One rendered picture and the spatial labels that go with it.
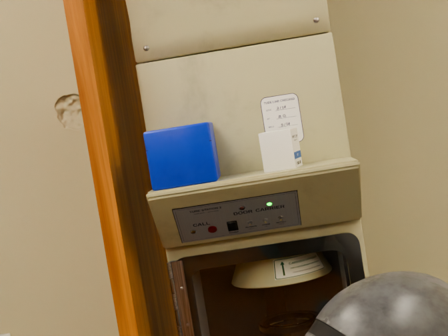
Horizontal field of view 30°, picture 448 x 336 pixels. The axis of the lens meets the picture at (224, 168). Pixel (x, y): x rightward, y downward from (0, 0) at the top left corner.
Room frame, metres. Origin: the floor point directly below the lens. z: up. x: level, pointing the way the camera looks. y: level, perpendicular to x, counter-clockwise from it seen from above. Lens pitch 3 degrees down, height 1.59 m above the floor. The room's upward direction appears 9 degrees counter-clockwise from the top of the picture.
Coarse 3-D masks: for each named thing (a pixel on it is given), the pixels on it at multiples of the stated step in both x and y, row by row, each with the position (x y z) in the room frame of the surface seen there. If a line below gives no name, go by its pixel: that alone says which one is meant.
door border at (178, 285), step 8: (176, 264) 1.34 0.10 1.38; (176, 272) 1.34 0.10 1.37; (176, 280) 1.34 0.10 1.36; (184, 280) 1.34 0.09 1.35; (176, 288) 1.34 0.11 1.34; (184, 288) 1.34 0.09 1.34; (184, 296) 1.34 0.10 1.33; (184, 304) 1.34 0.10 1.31; (176, 312) 1.34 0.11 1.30; (184, 312) 1.34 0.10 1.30; (176, 320) 1.34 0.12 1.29; (184, 320) 1.34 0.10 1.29; (184, 328) 1.34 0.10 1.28; (192, 328) 1.34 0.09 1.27
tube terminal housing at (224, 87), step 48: (240, 48) 1.35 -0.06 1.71; (288, 48) 1.34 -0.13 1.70; (144, 96) 1.36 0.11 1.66; (192, 96) 1.35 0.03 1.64; (240, 96) 1.35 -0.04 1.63; (336, 96) 1.34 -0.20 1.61; (240, 144) 1.35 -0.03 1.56; (336, 144) 1.34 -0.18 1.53; (240, 240) 1.35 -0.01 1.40; (288, 240) 1.34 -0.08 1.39
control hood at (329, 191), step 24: (312, 168) 1.23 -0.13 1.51; (336, 168) 1.23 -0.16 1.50; (168, 192) 1.24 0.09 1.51; (192, 192) 1.24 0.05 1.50; (216, 192) 1.24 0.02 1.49; (240, 192) 1.24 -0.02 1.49; (264, 192) 1.25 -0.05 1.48; (312, 192) 1.26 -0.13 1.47; (336, 192) 1.26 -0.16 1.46; (360, 192) 1.27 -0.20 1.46; (168, 216) 1.27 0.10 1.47; (312, 216) 1.30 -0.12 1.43; (336, 216) 1.30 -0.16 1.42; (360, 216) 1.31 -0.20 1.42; (168, 240) 1.31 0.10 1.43; (216, 240) 1.33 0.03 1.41
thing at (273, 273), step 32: (192, 256) 1.34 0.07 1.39; (224, 256) 1.34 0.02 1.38; (256, 256) 1.34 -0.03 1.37; (288, 256) 1.33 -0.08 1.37; (320, 256) 1.33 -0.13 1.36; (352, 256) 1.33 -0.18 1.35; (192, 288) 1.34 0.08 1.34; (224, 288) 1.34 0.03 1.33; (256, 288) 1.34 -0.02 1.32; (288, 288) 1.33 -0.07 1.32; (320, 288) 1.33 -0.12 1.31; (192, 320) 1.34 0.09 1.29; (224, 320) 1.34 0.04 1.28; (256, 320) 1.34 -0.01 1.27; (288, 320) 1.33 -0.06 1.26
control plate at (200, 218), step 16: (288, 192) 1.25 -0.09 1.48; (192, 208) 1.26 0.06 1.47; (208, 208) 1.26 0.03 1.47; (224, 208) 1.27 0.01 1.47; (256, 208) 1.27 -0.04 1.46; (272, 208) 1.28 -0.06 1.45; (288, 208) 1.28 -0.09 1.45; (176, 224) 1.29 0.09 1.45; (192, 224) 1.29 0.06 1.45; (208, 224) 1.29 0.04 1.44; (224, 224) 1.29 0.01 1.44; (240, 224) 1.30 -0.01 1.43; (256, 224) 1.30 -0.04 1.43; (272, 224) 1.30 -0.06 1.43; (288, 224) 1.31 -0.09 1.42; (192, 240) 1.32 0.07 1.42
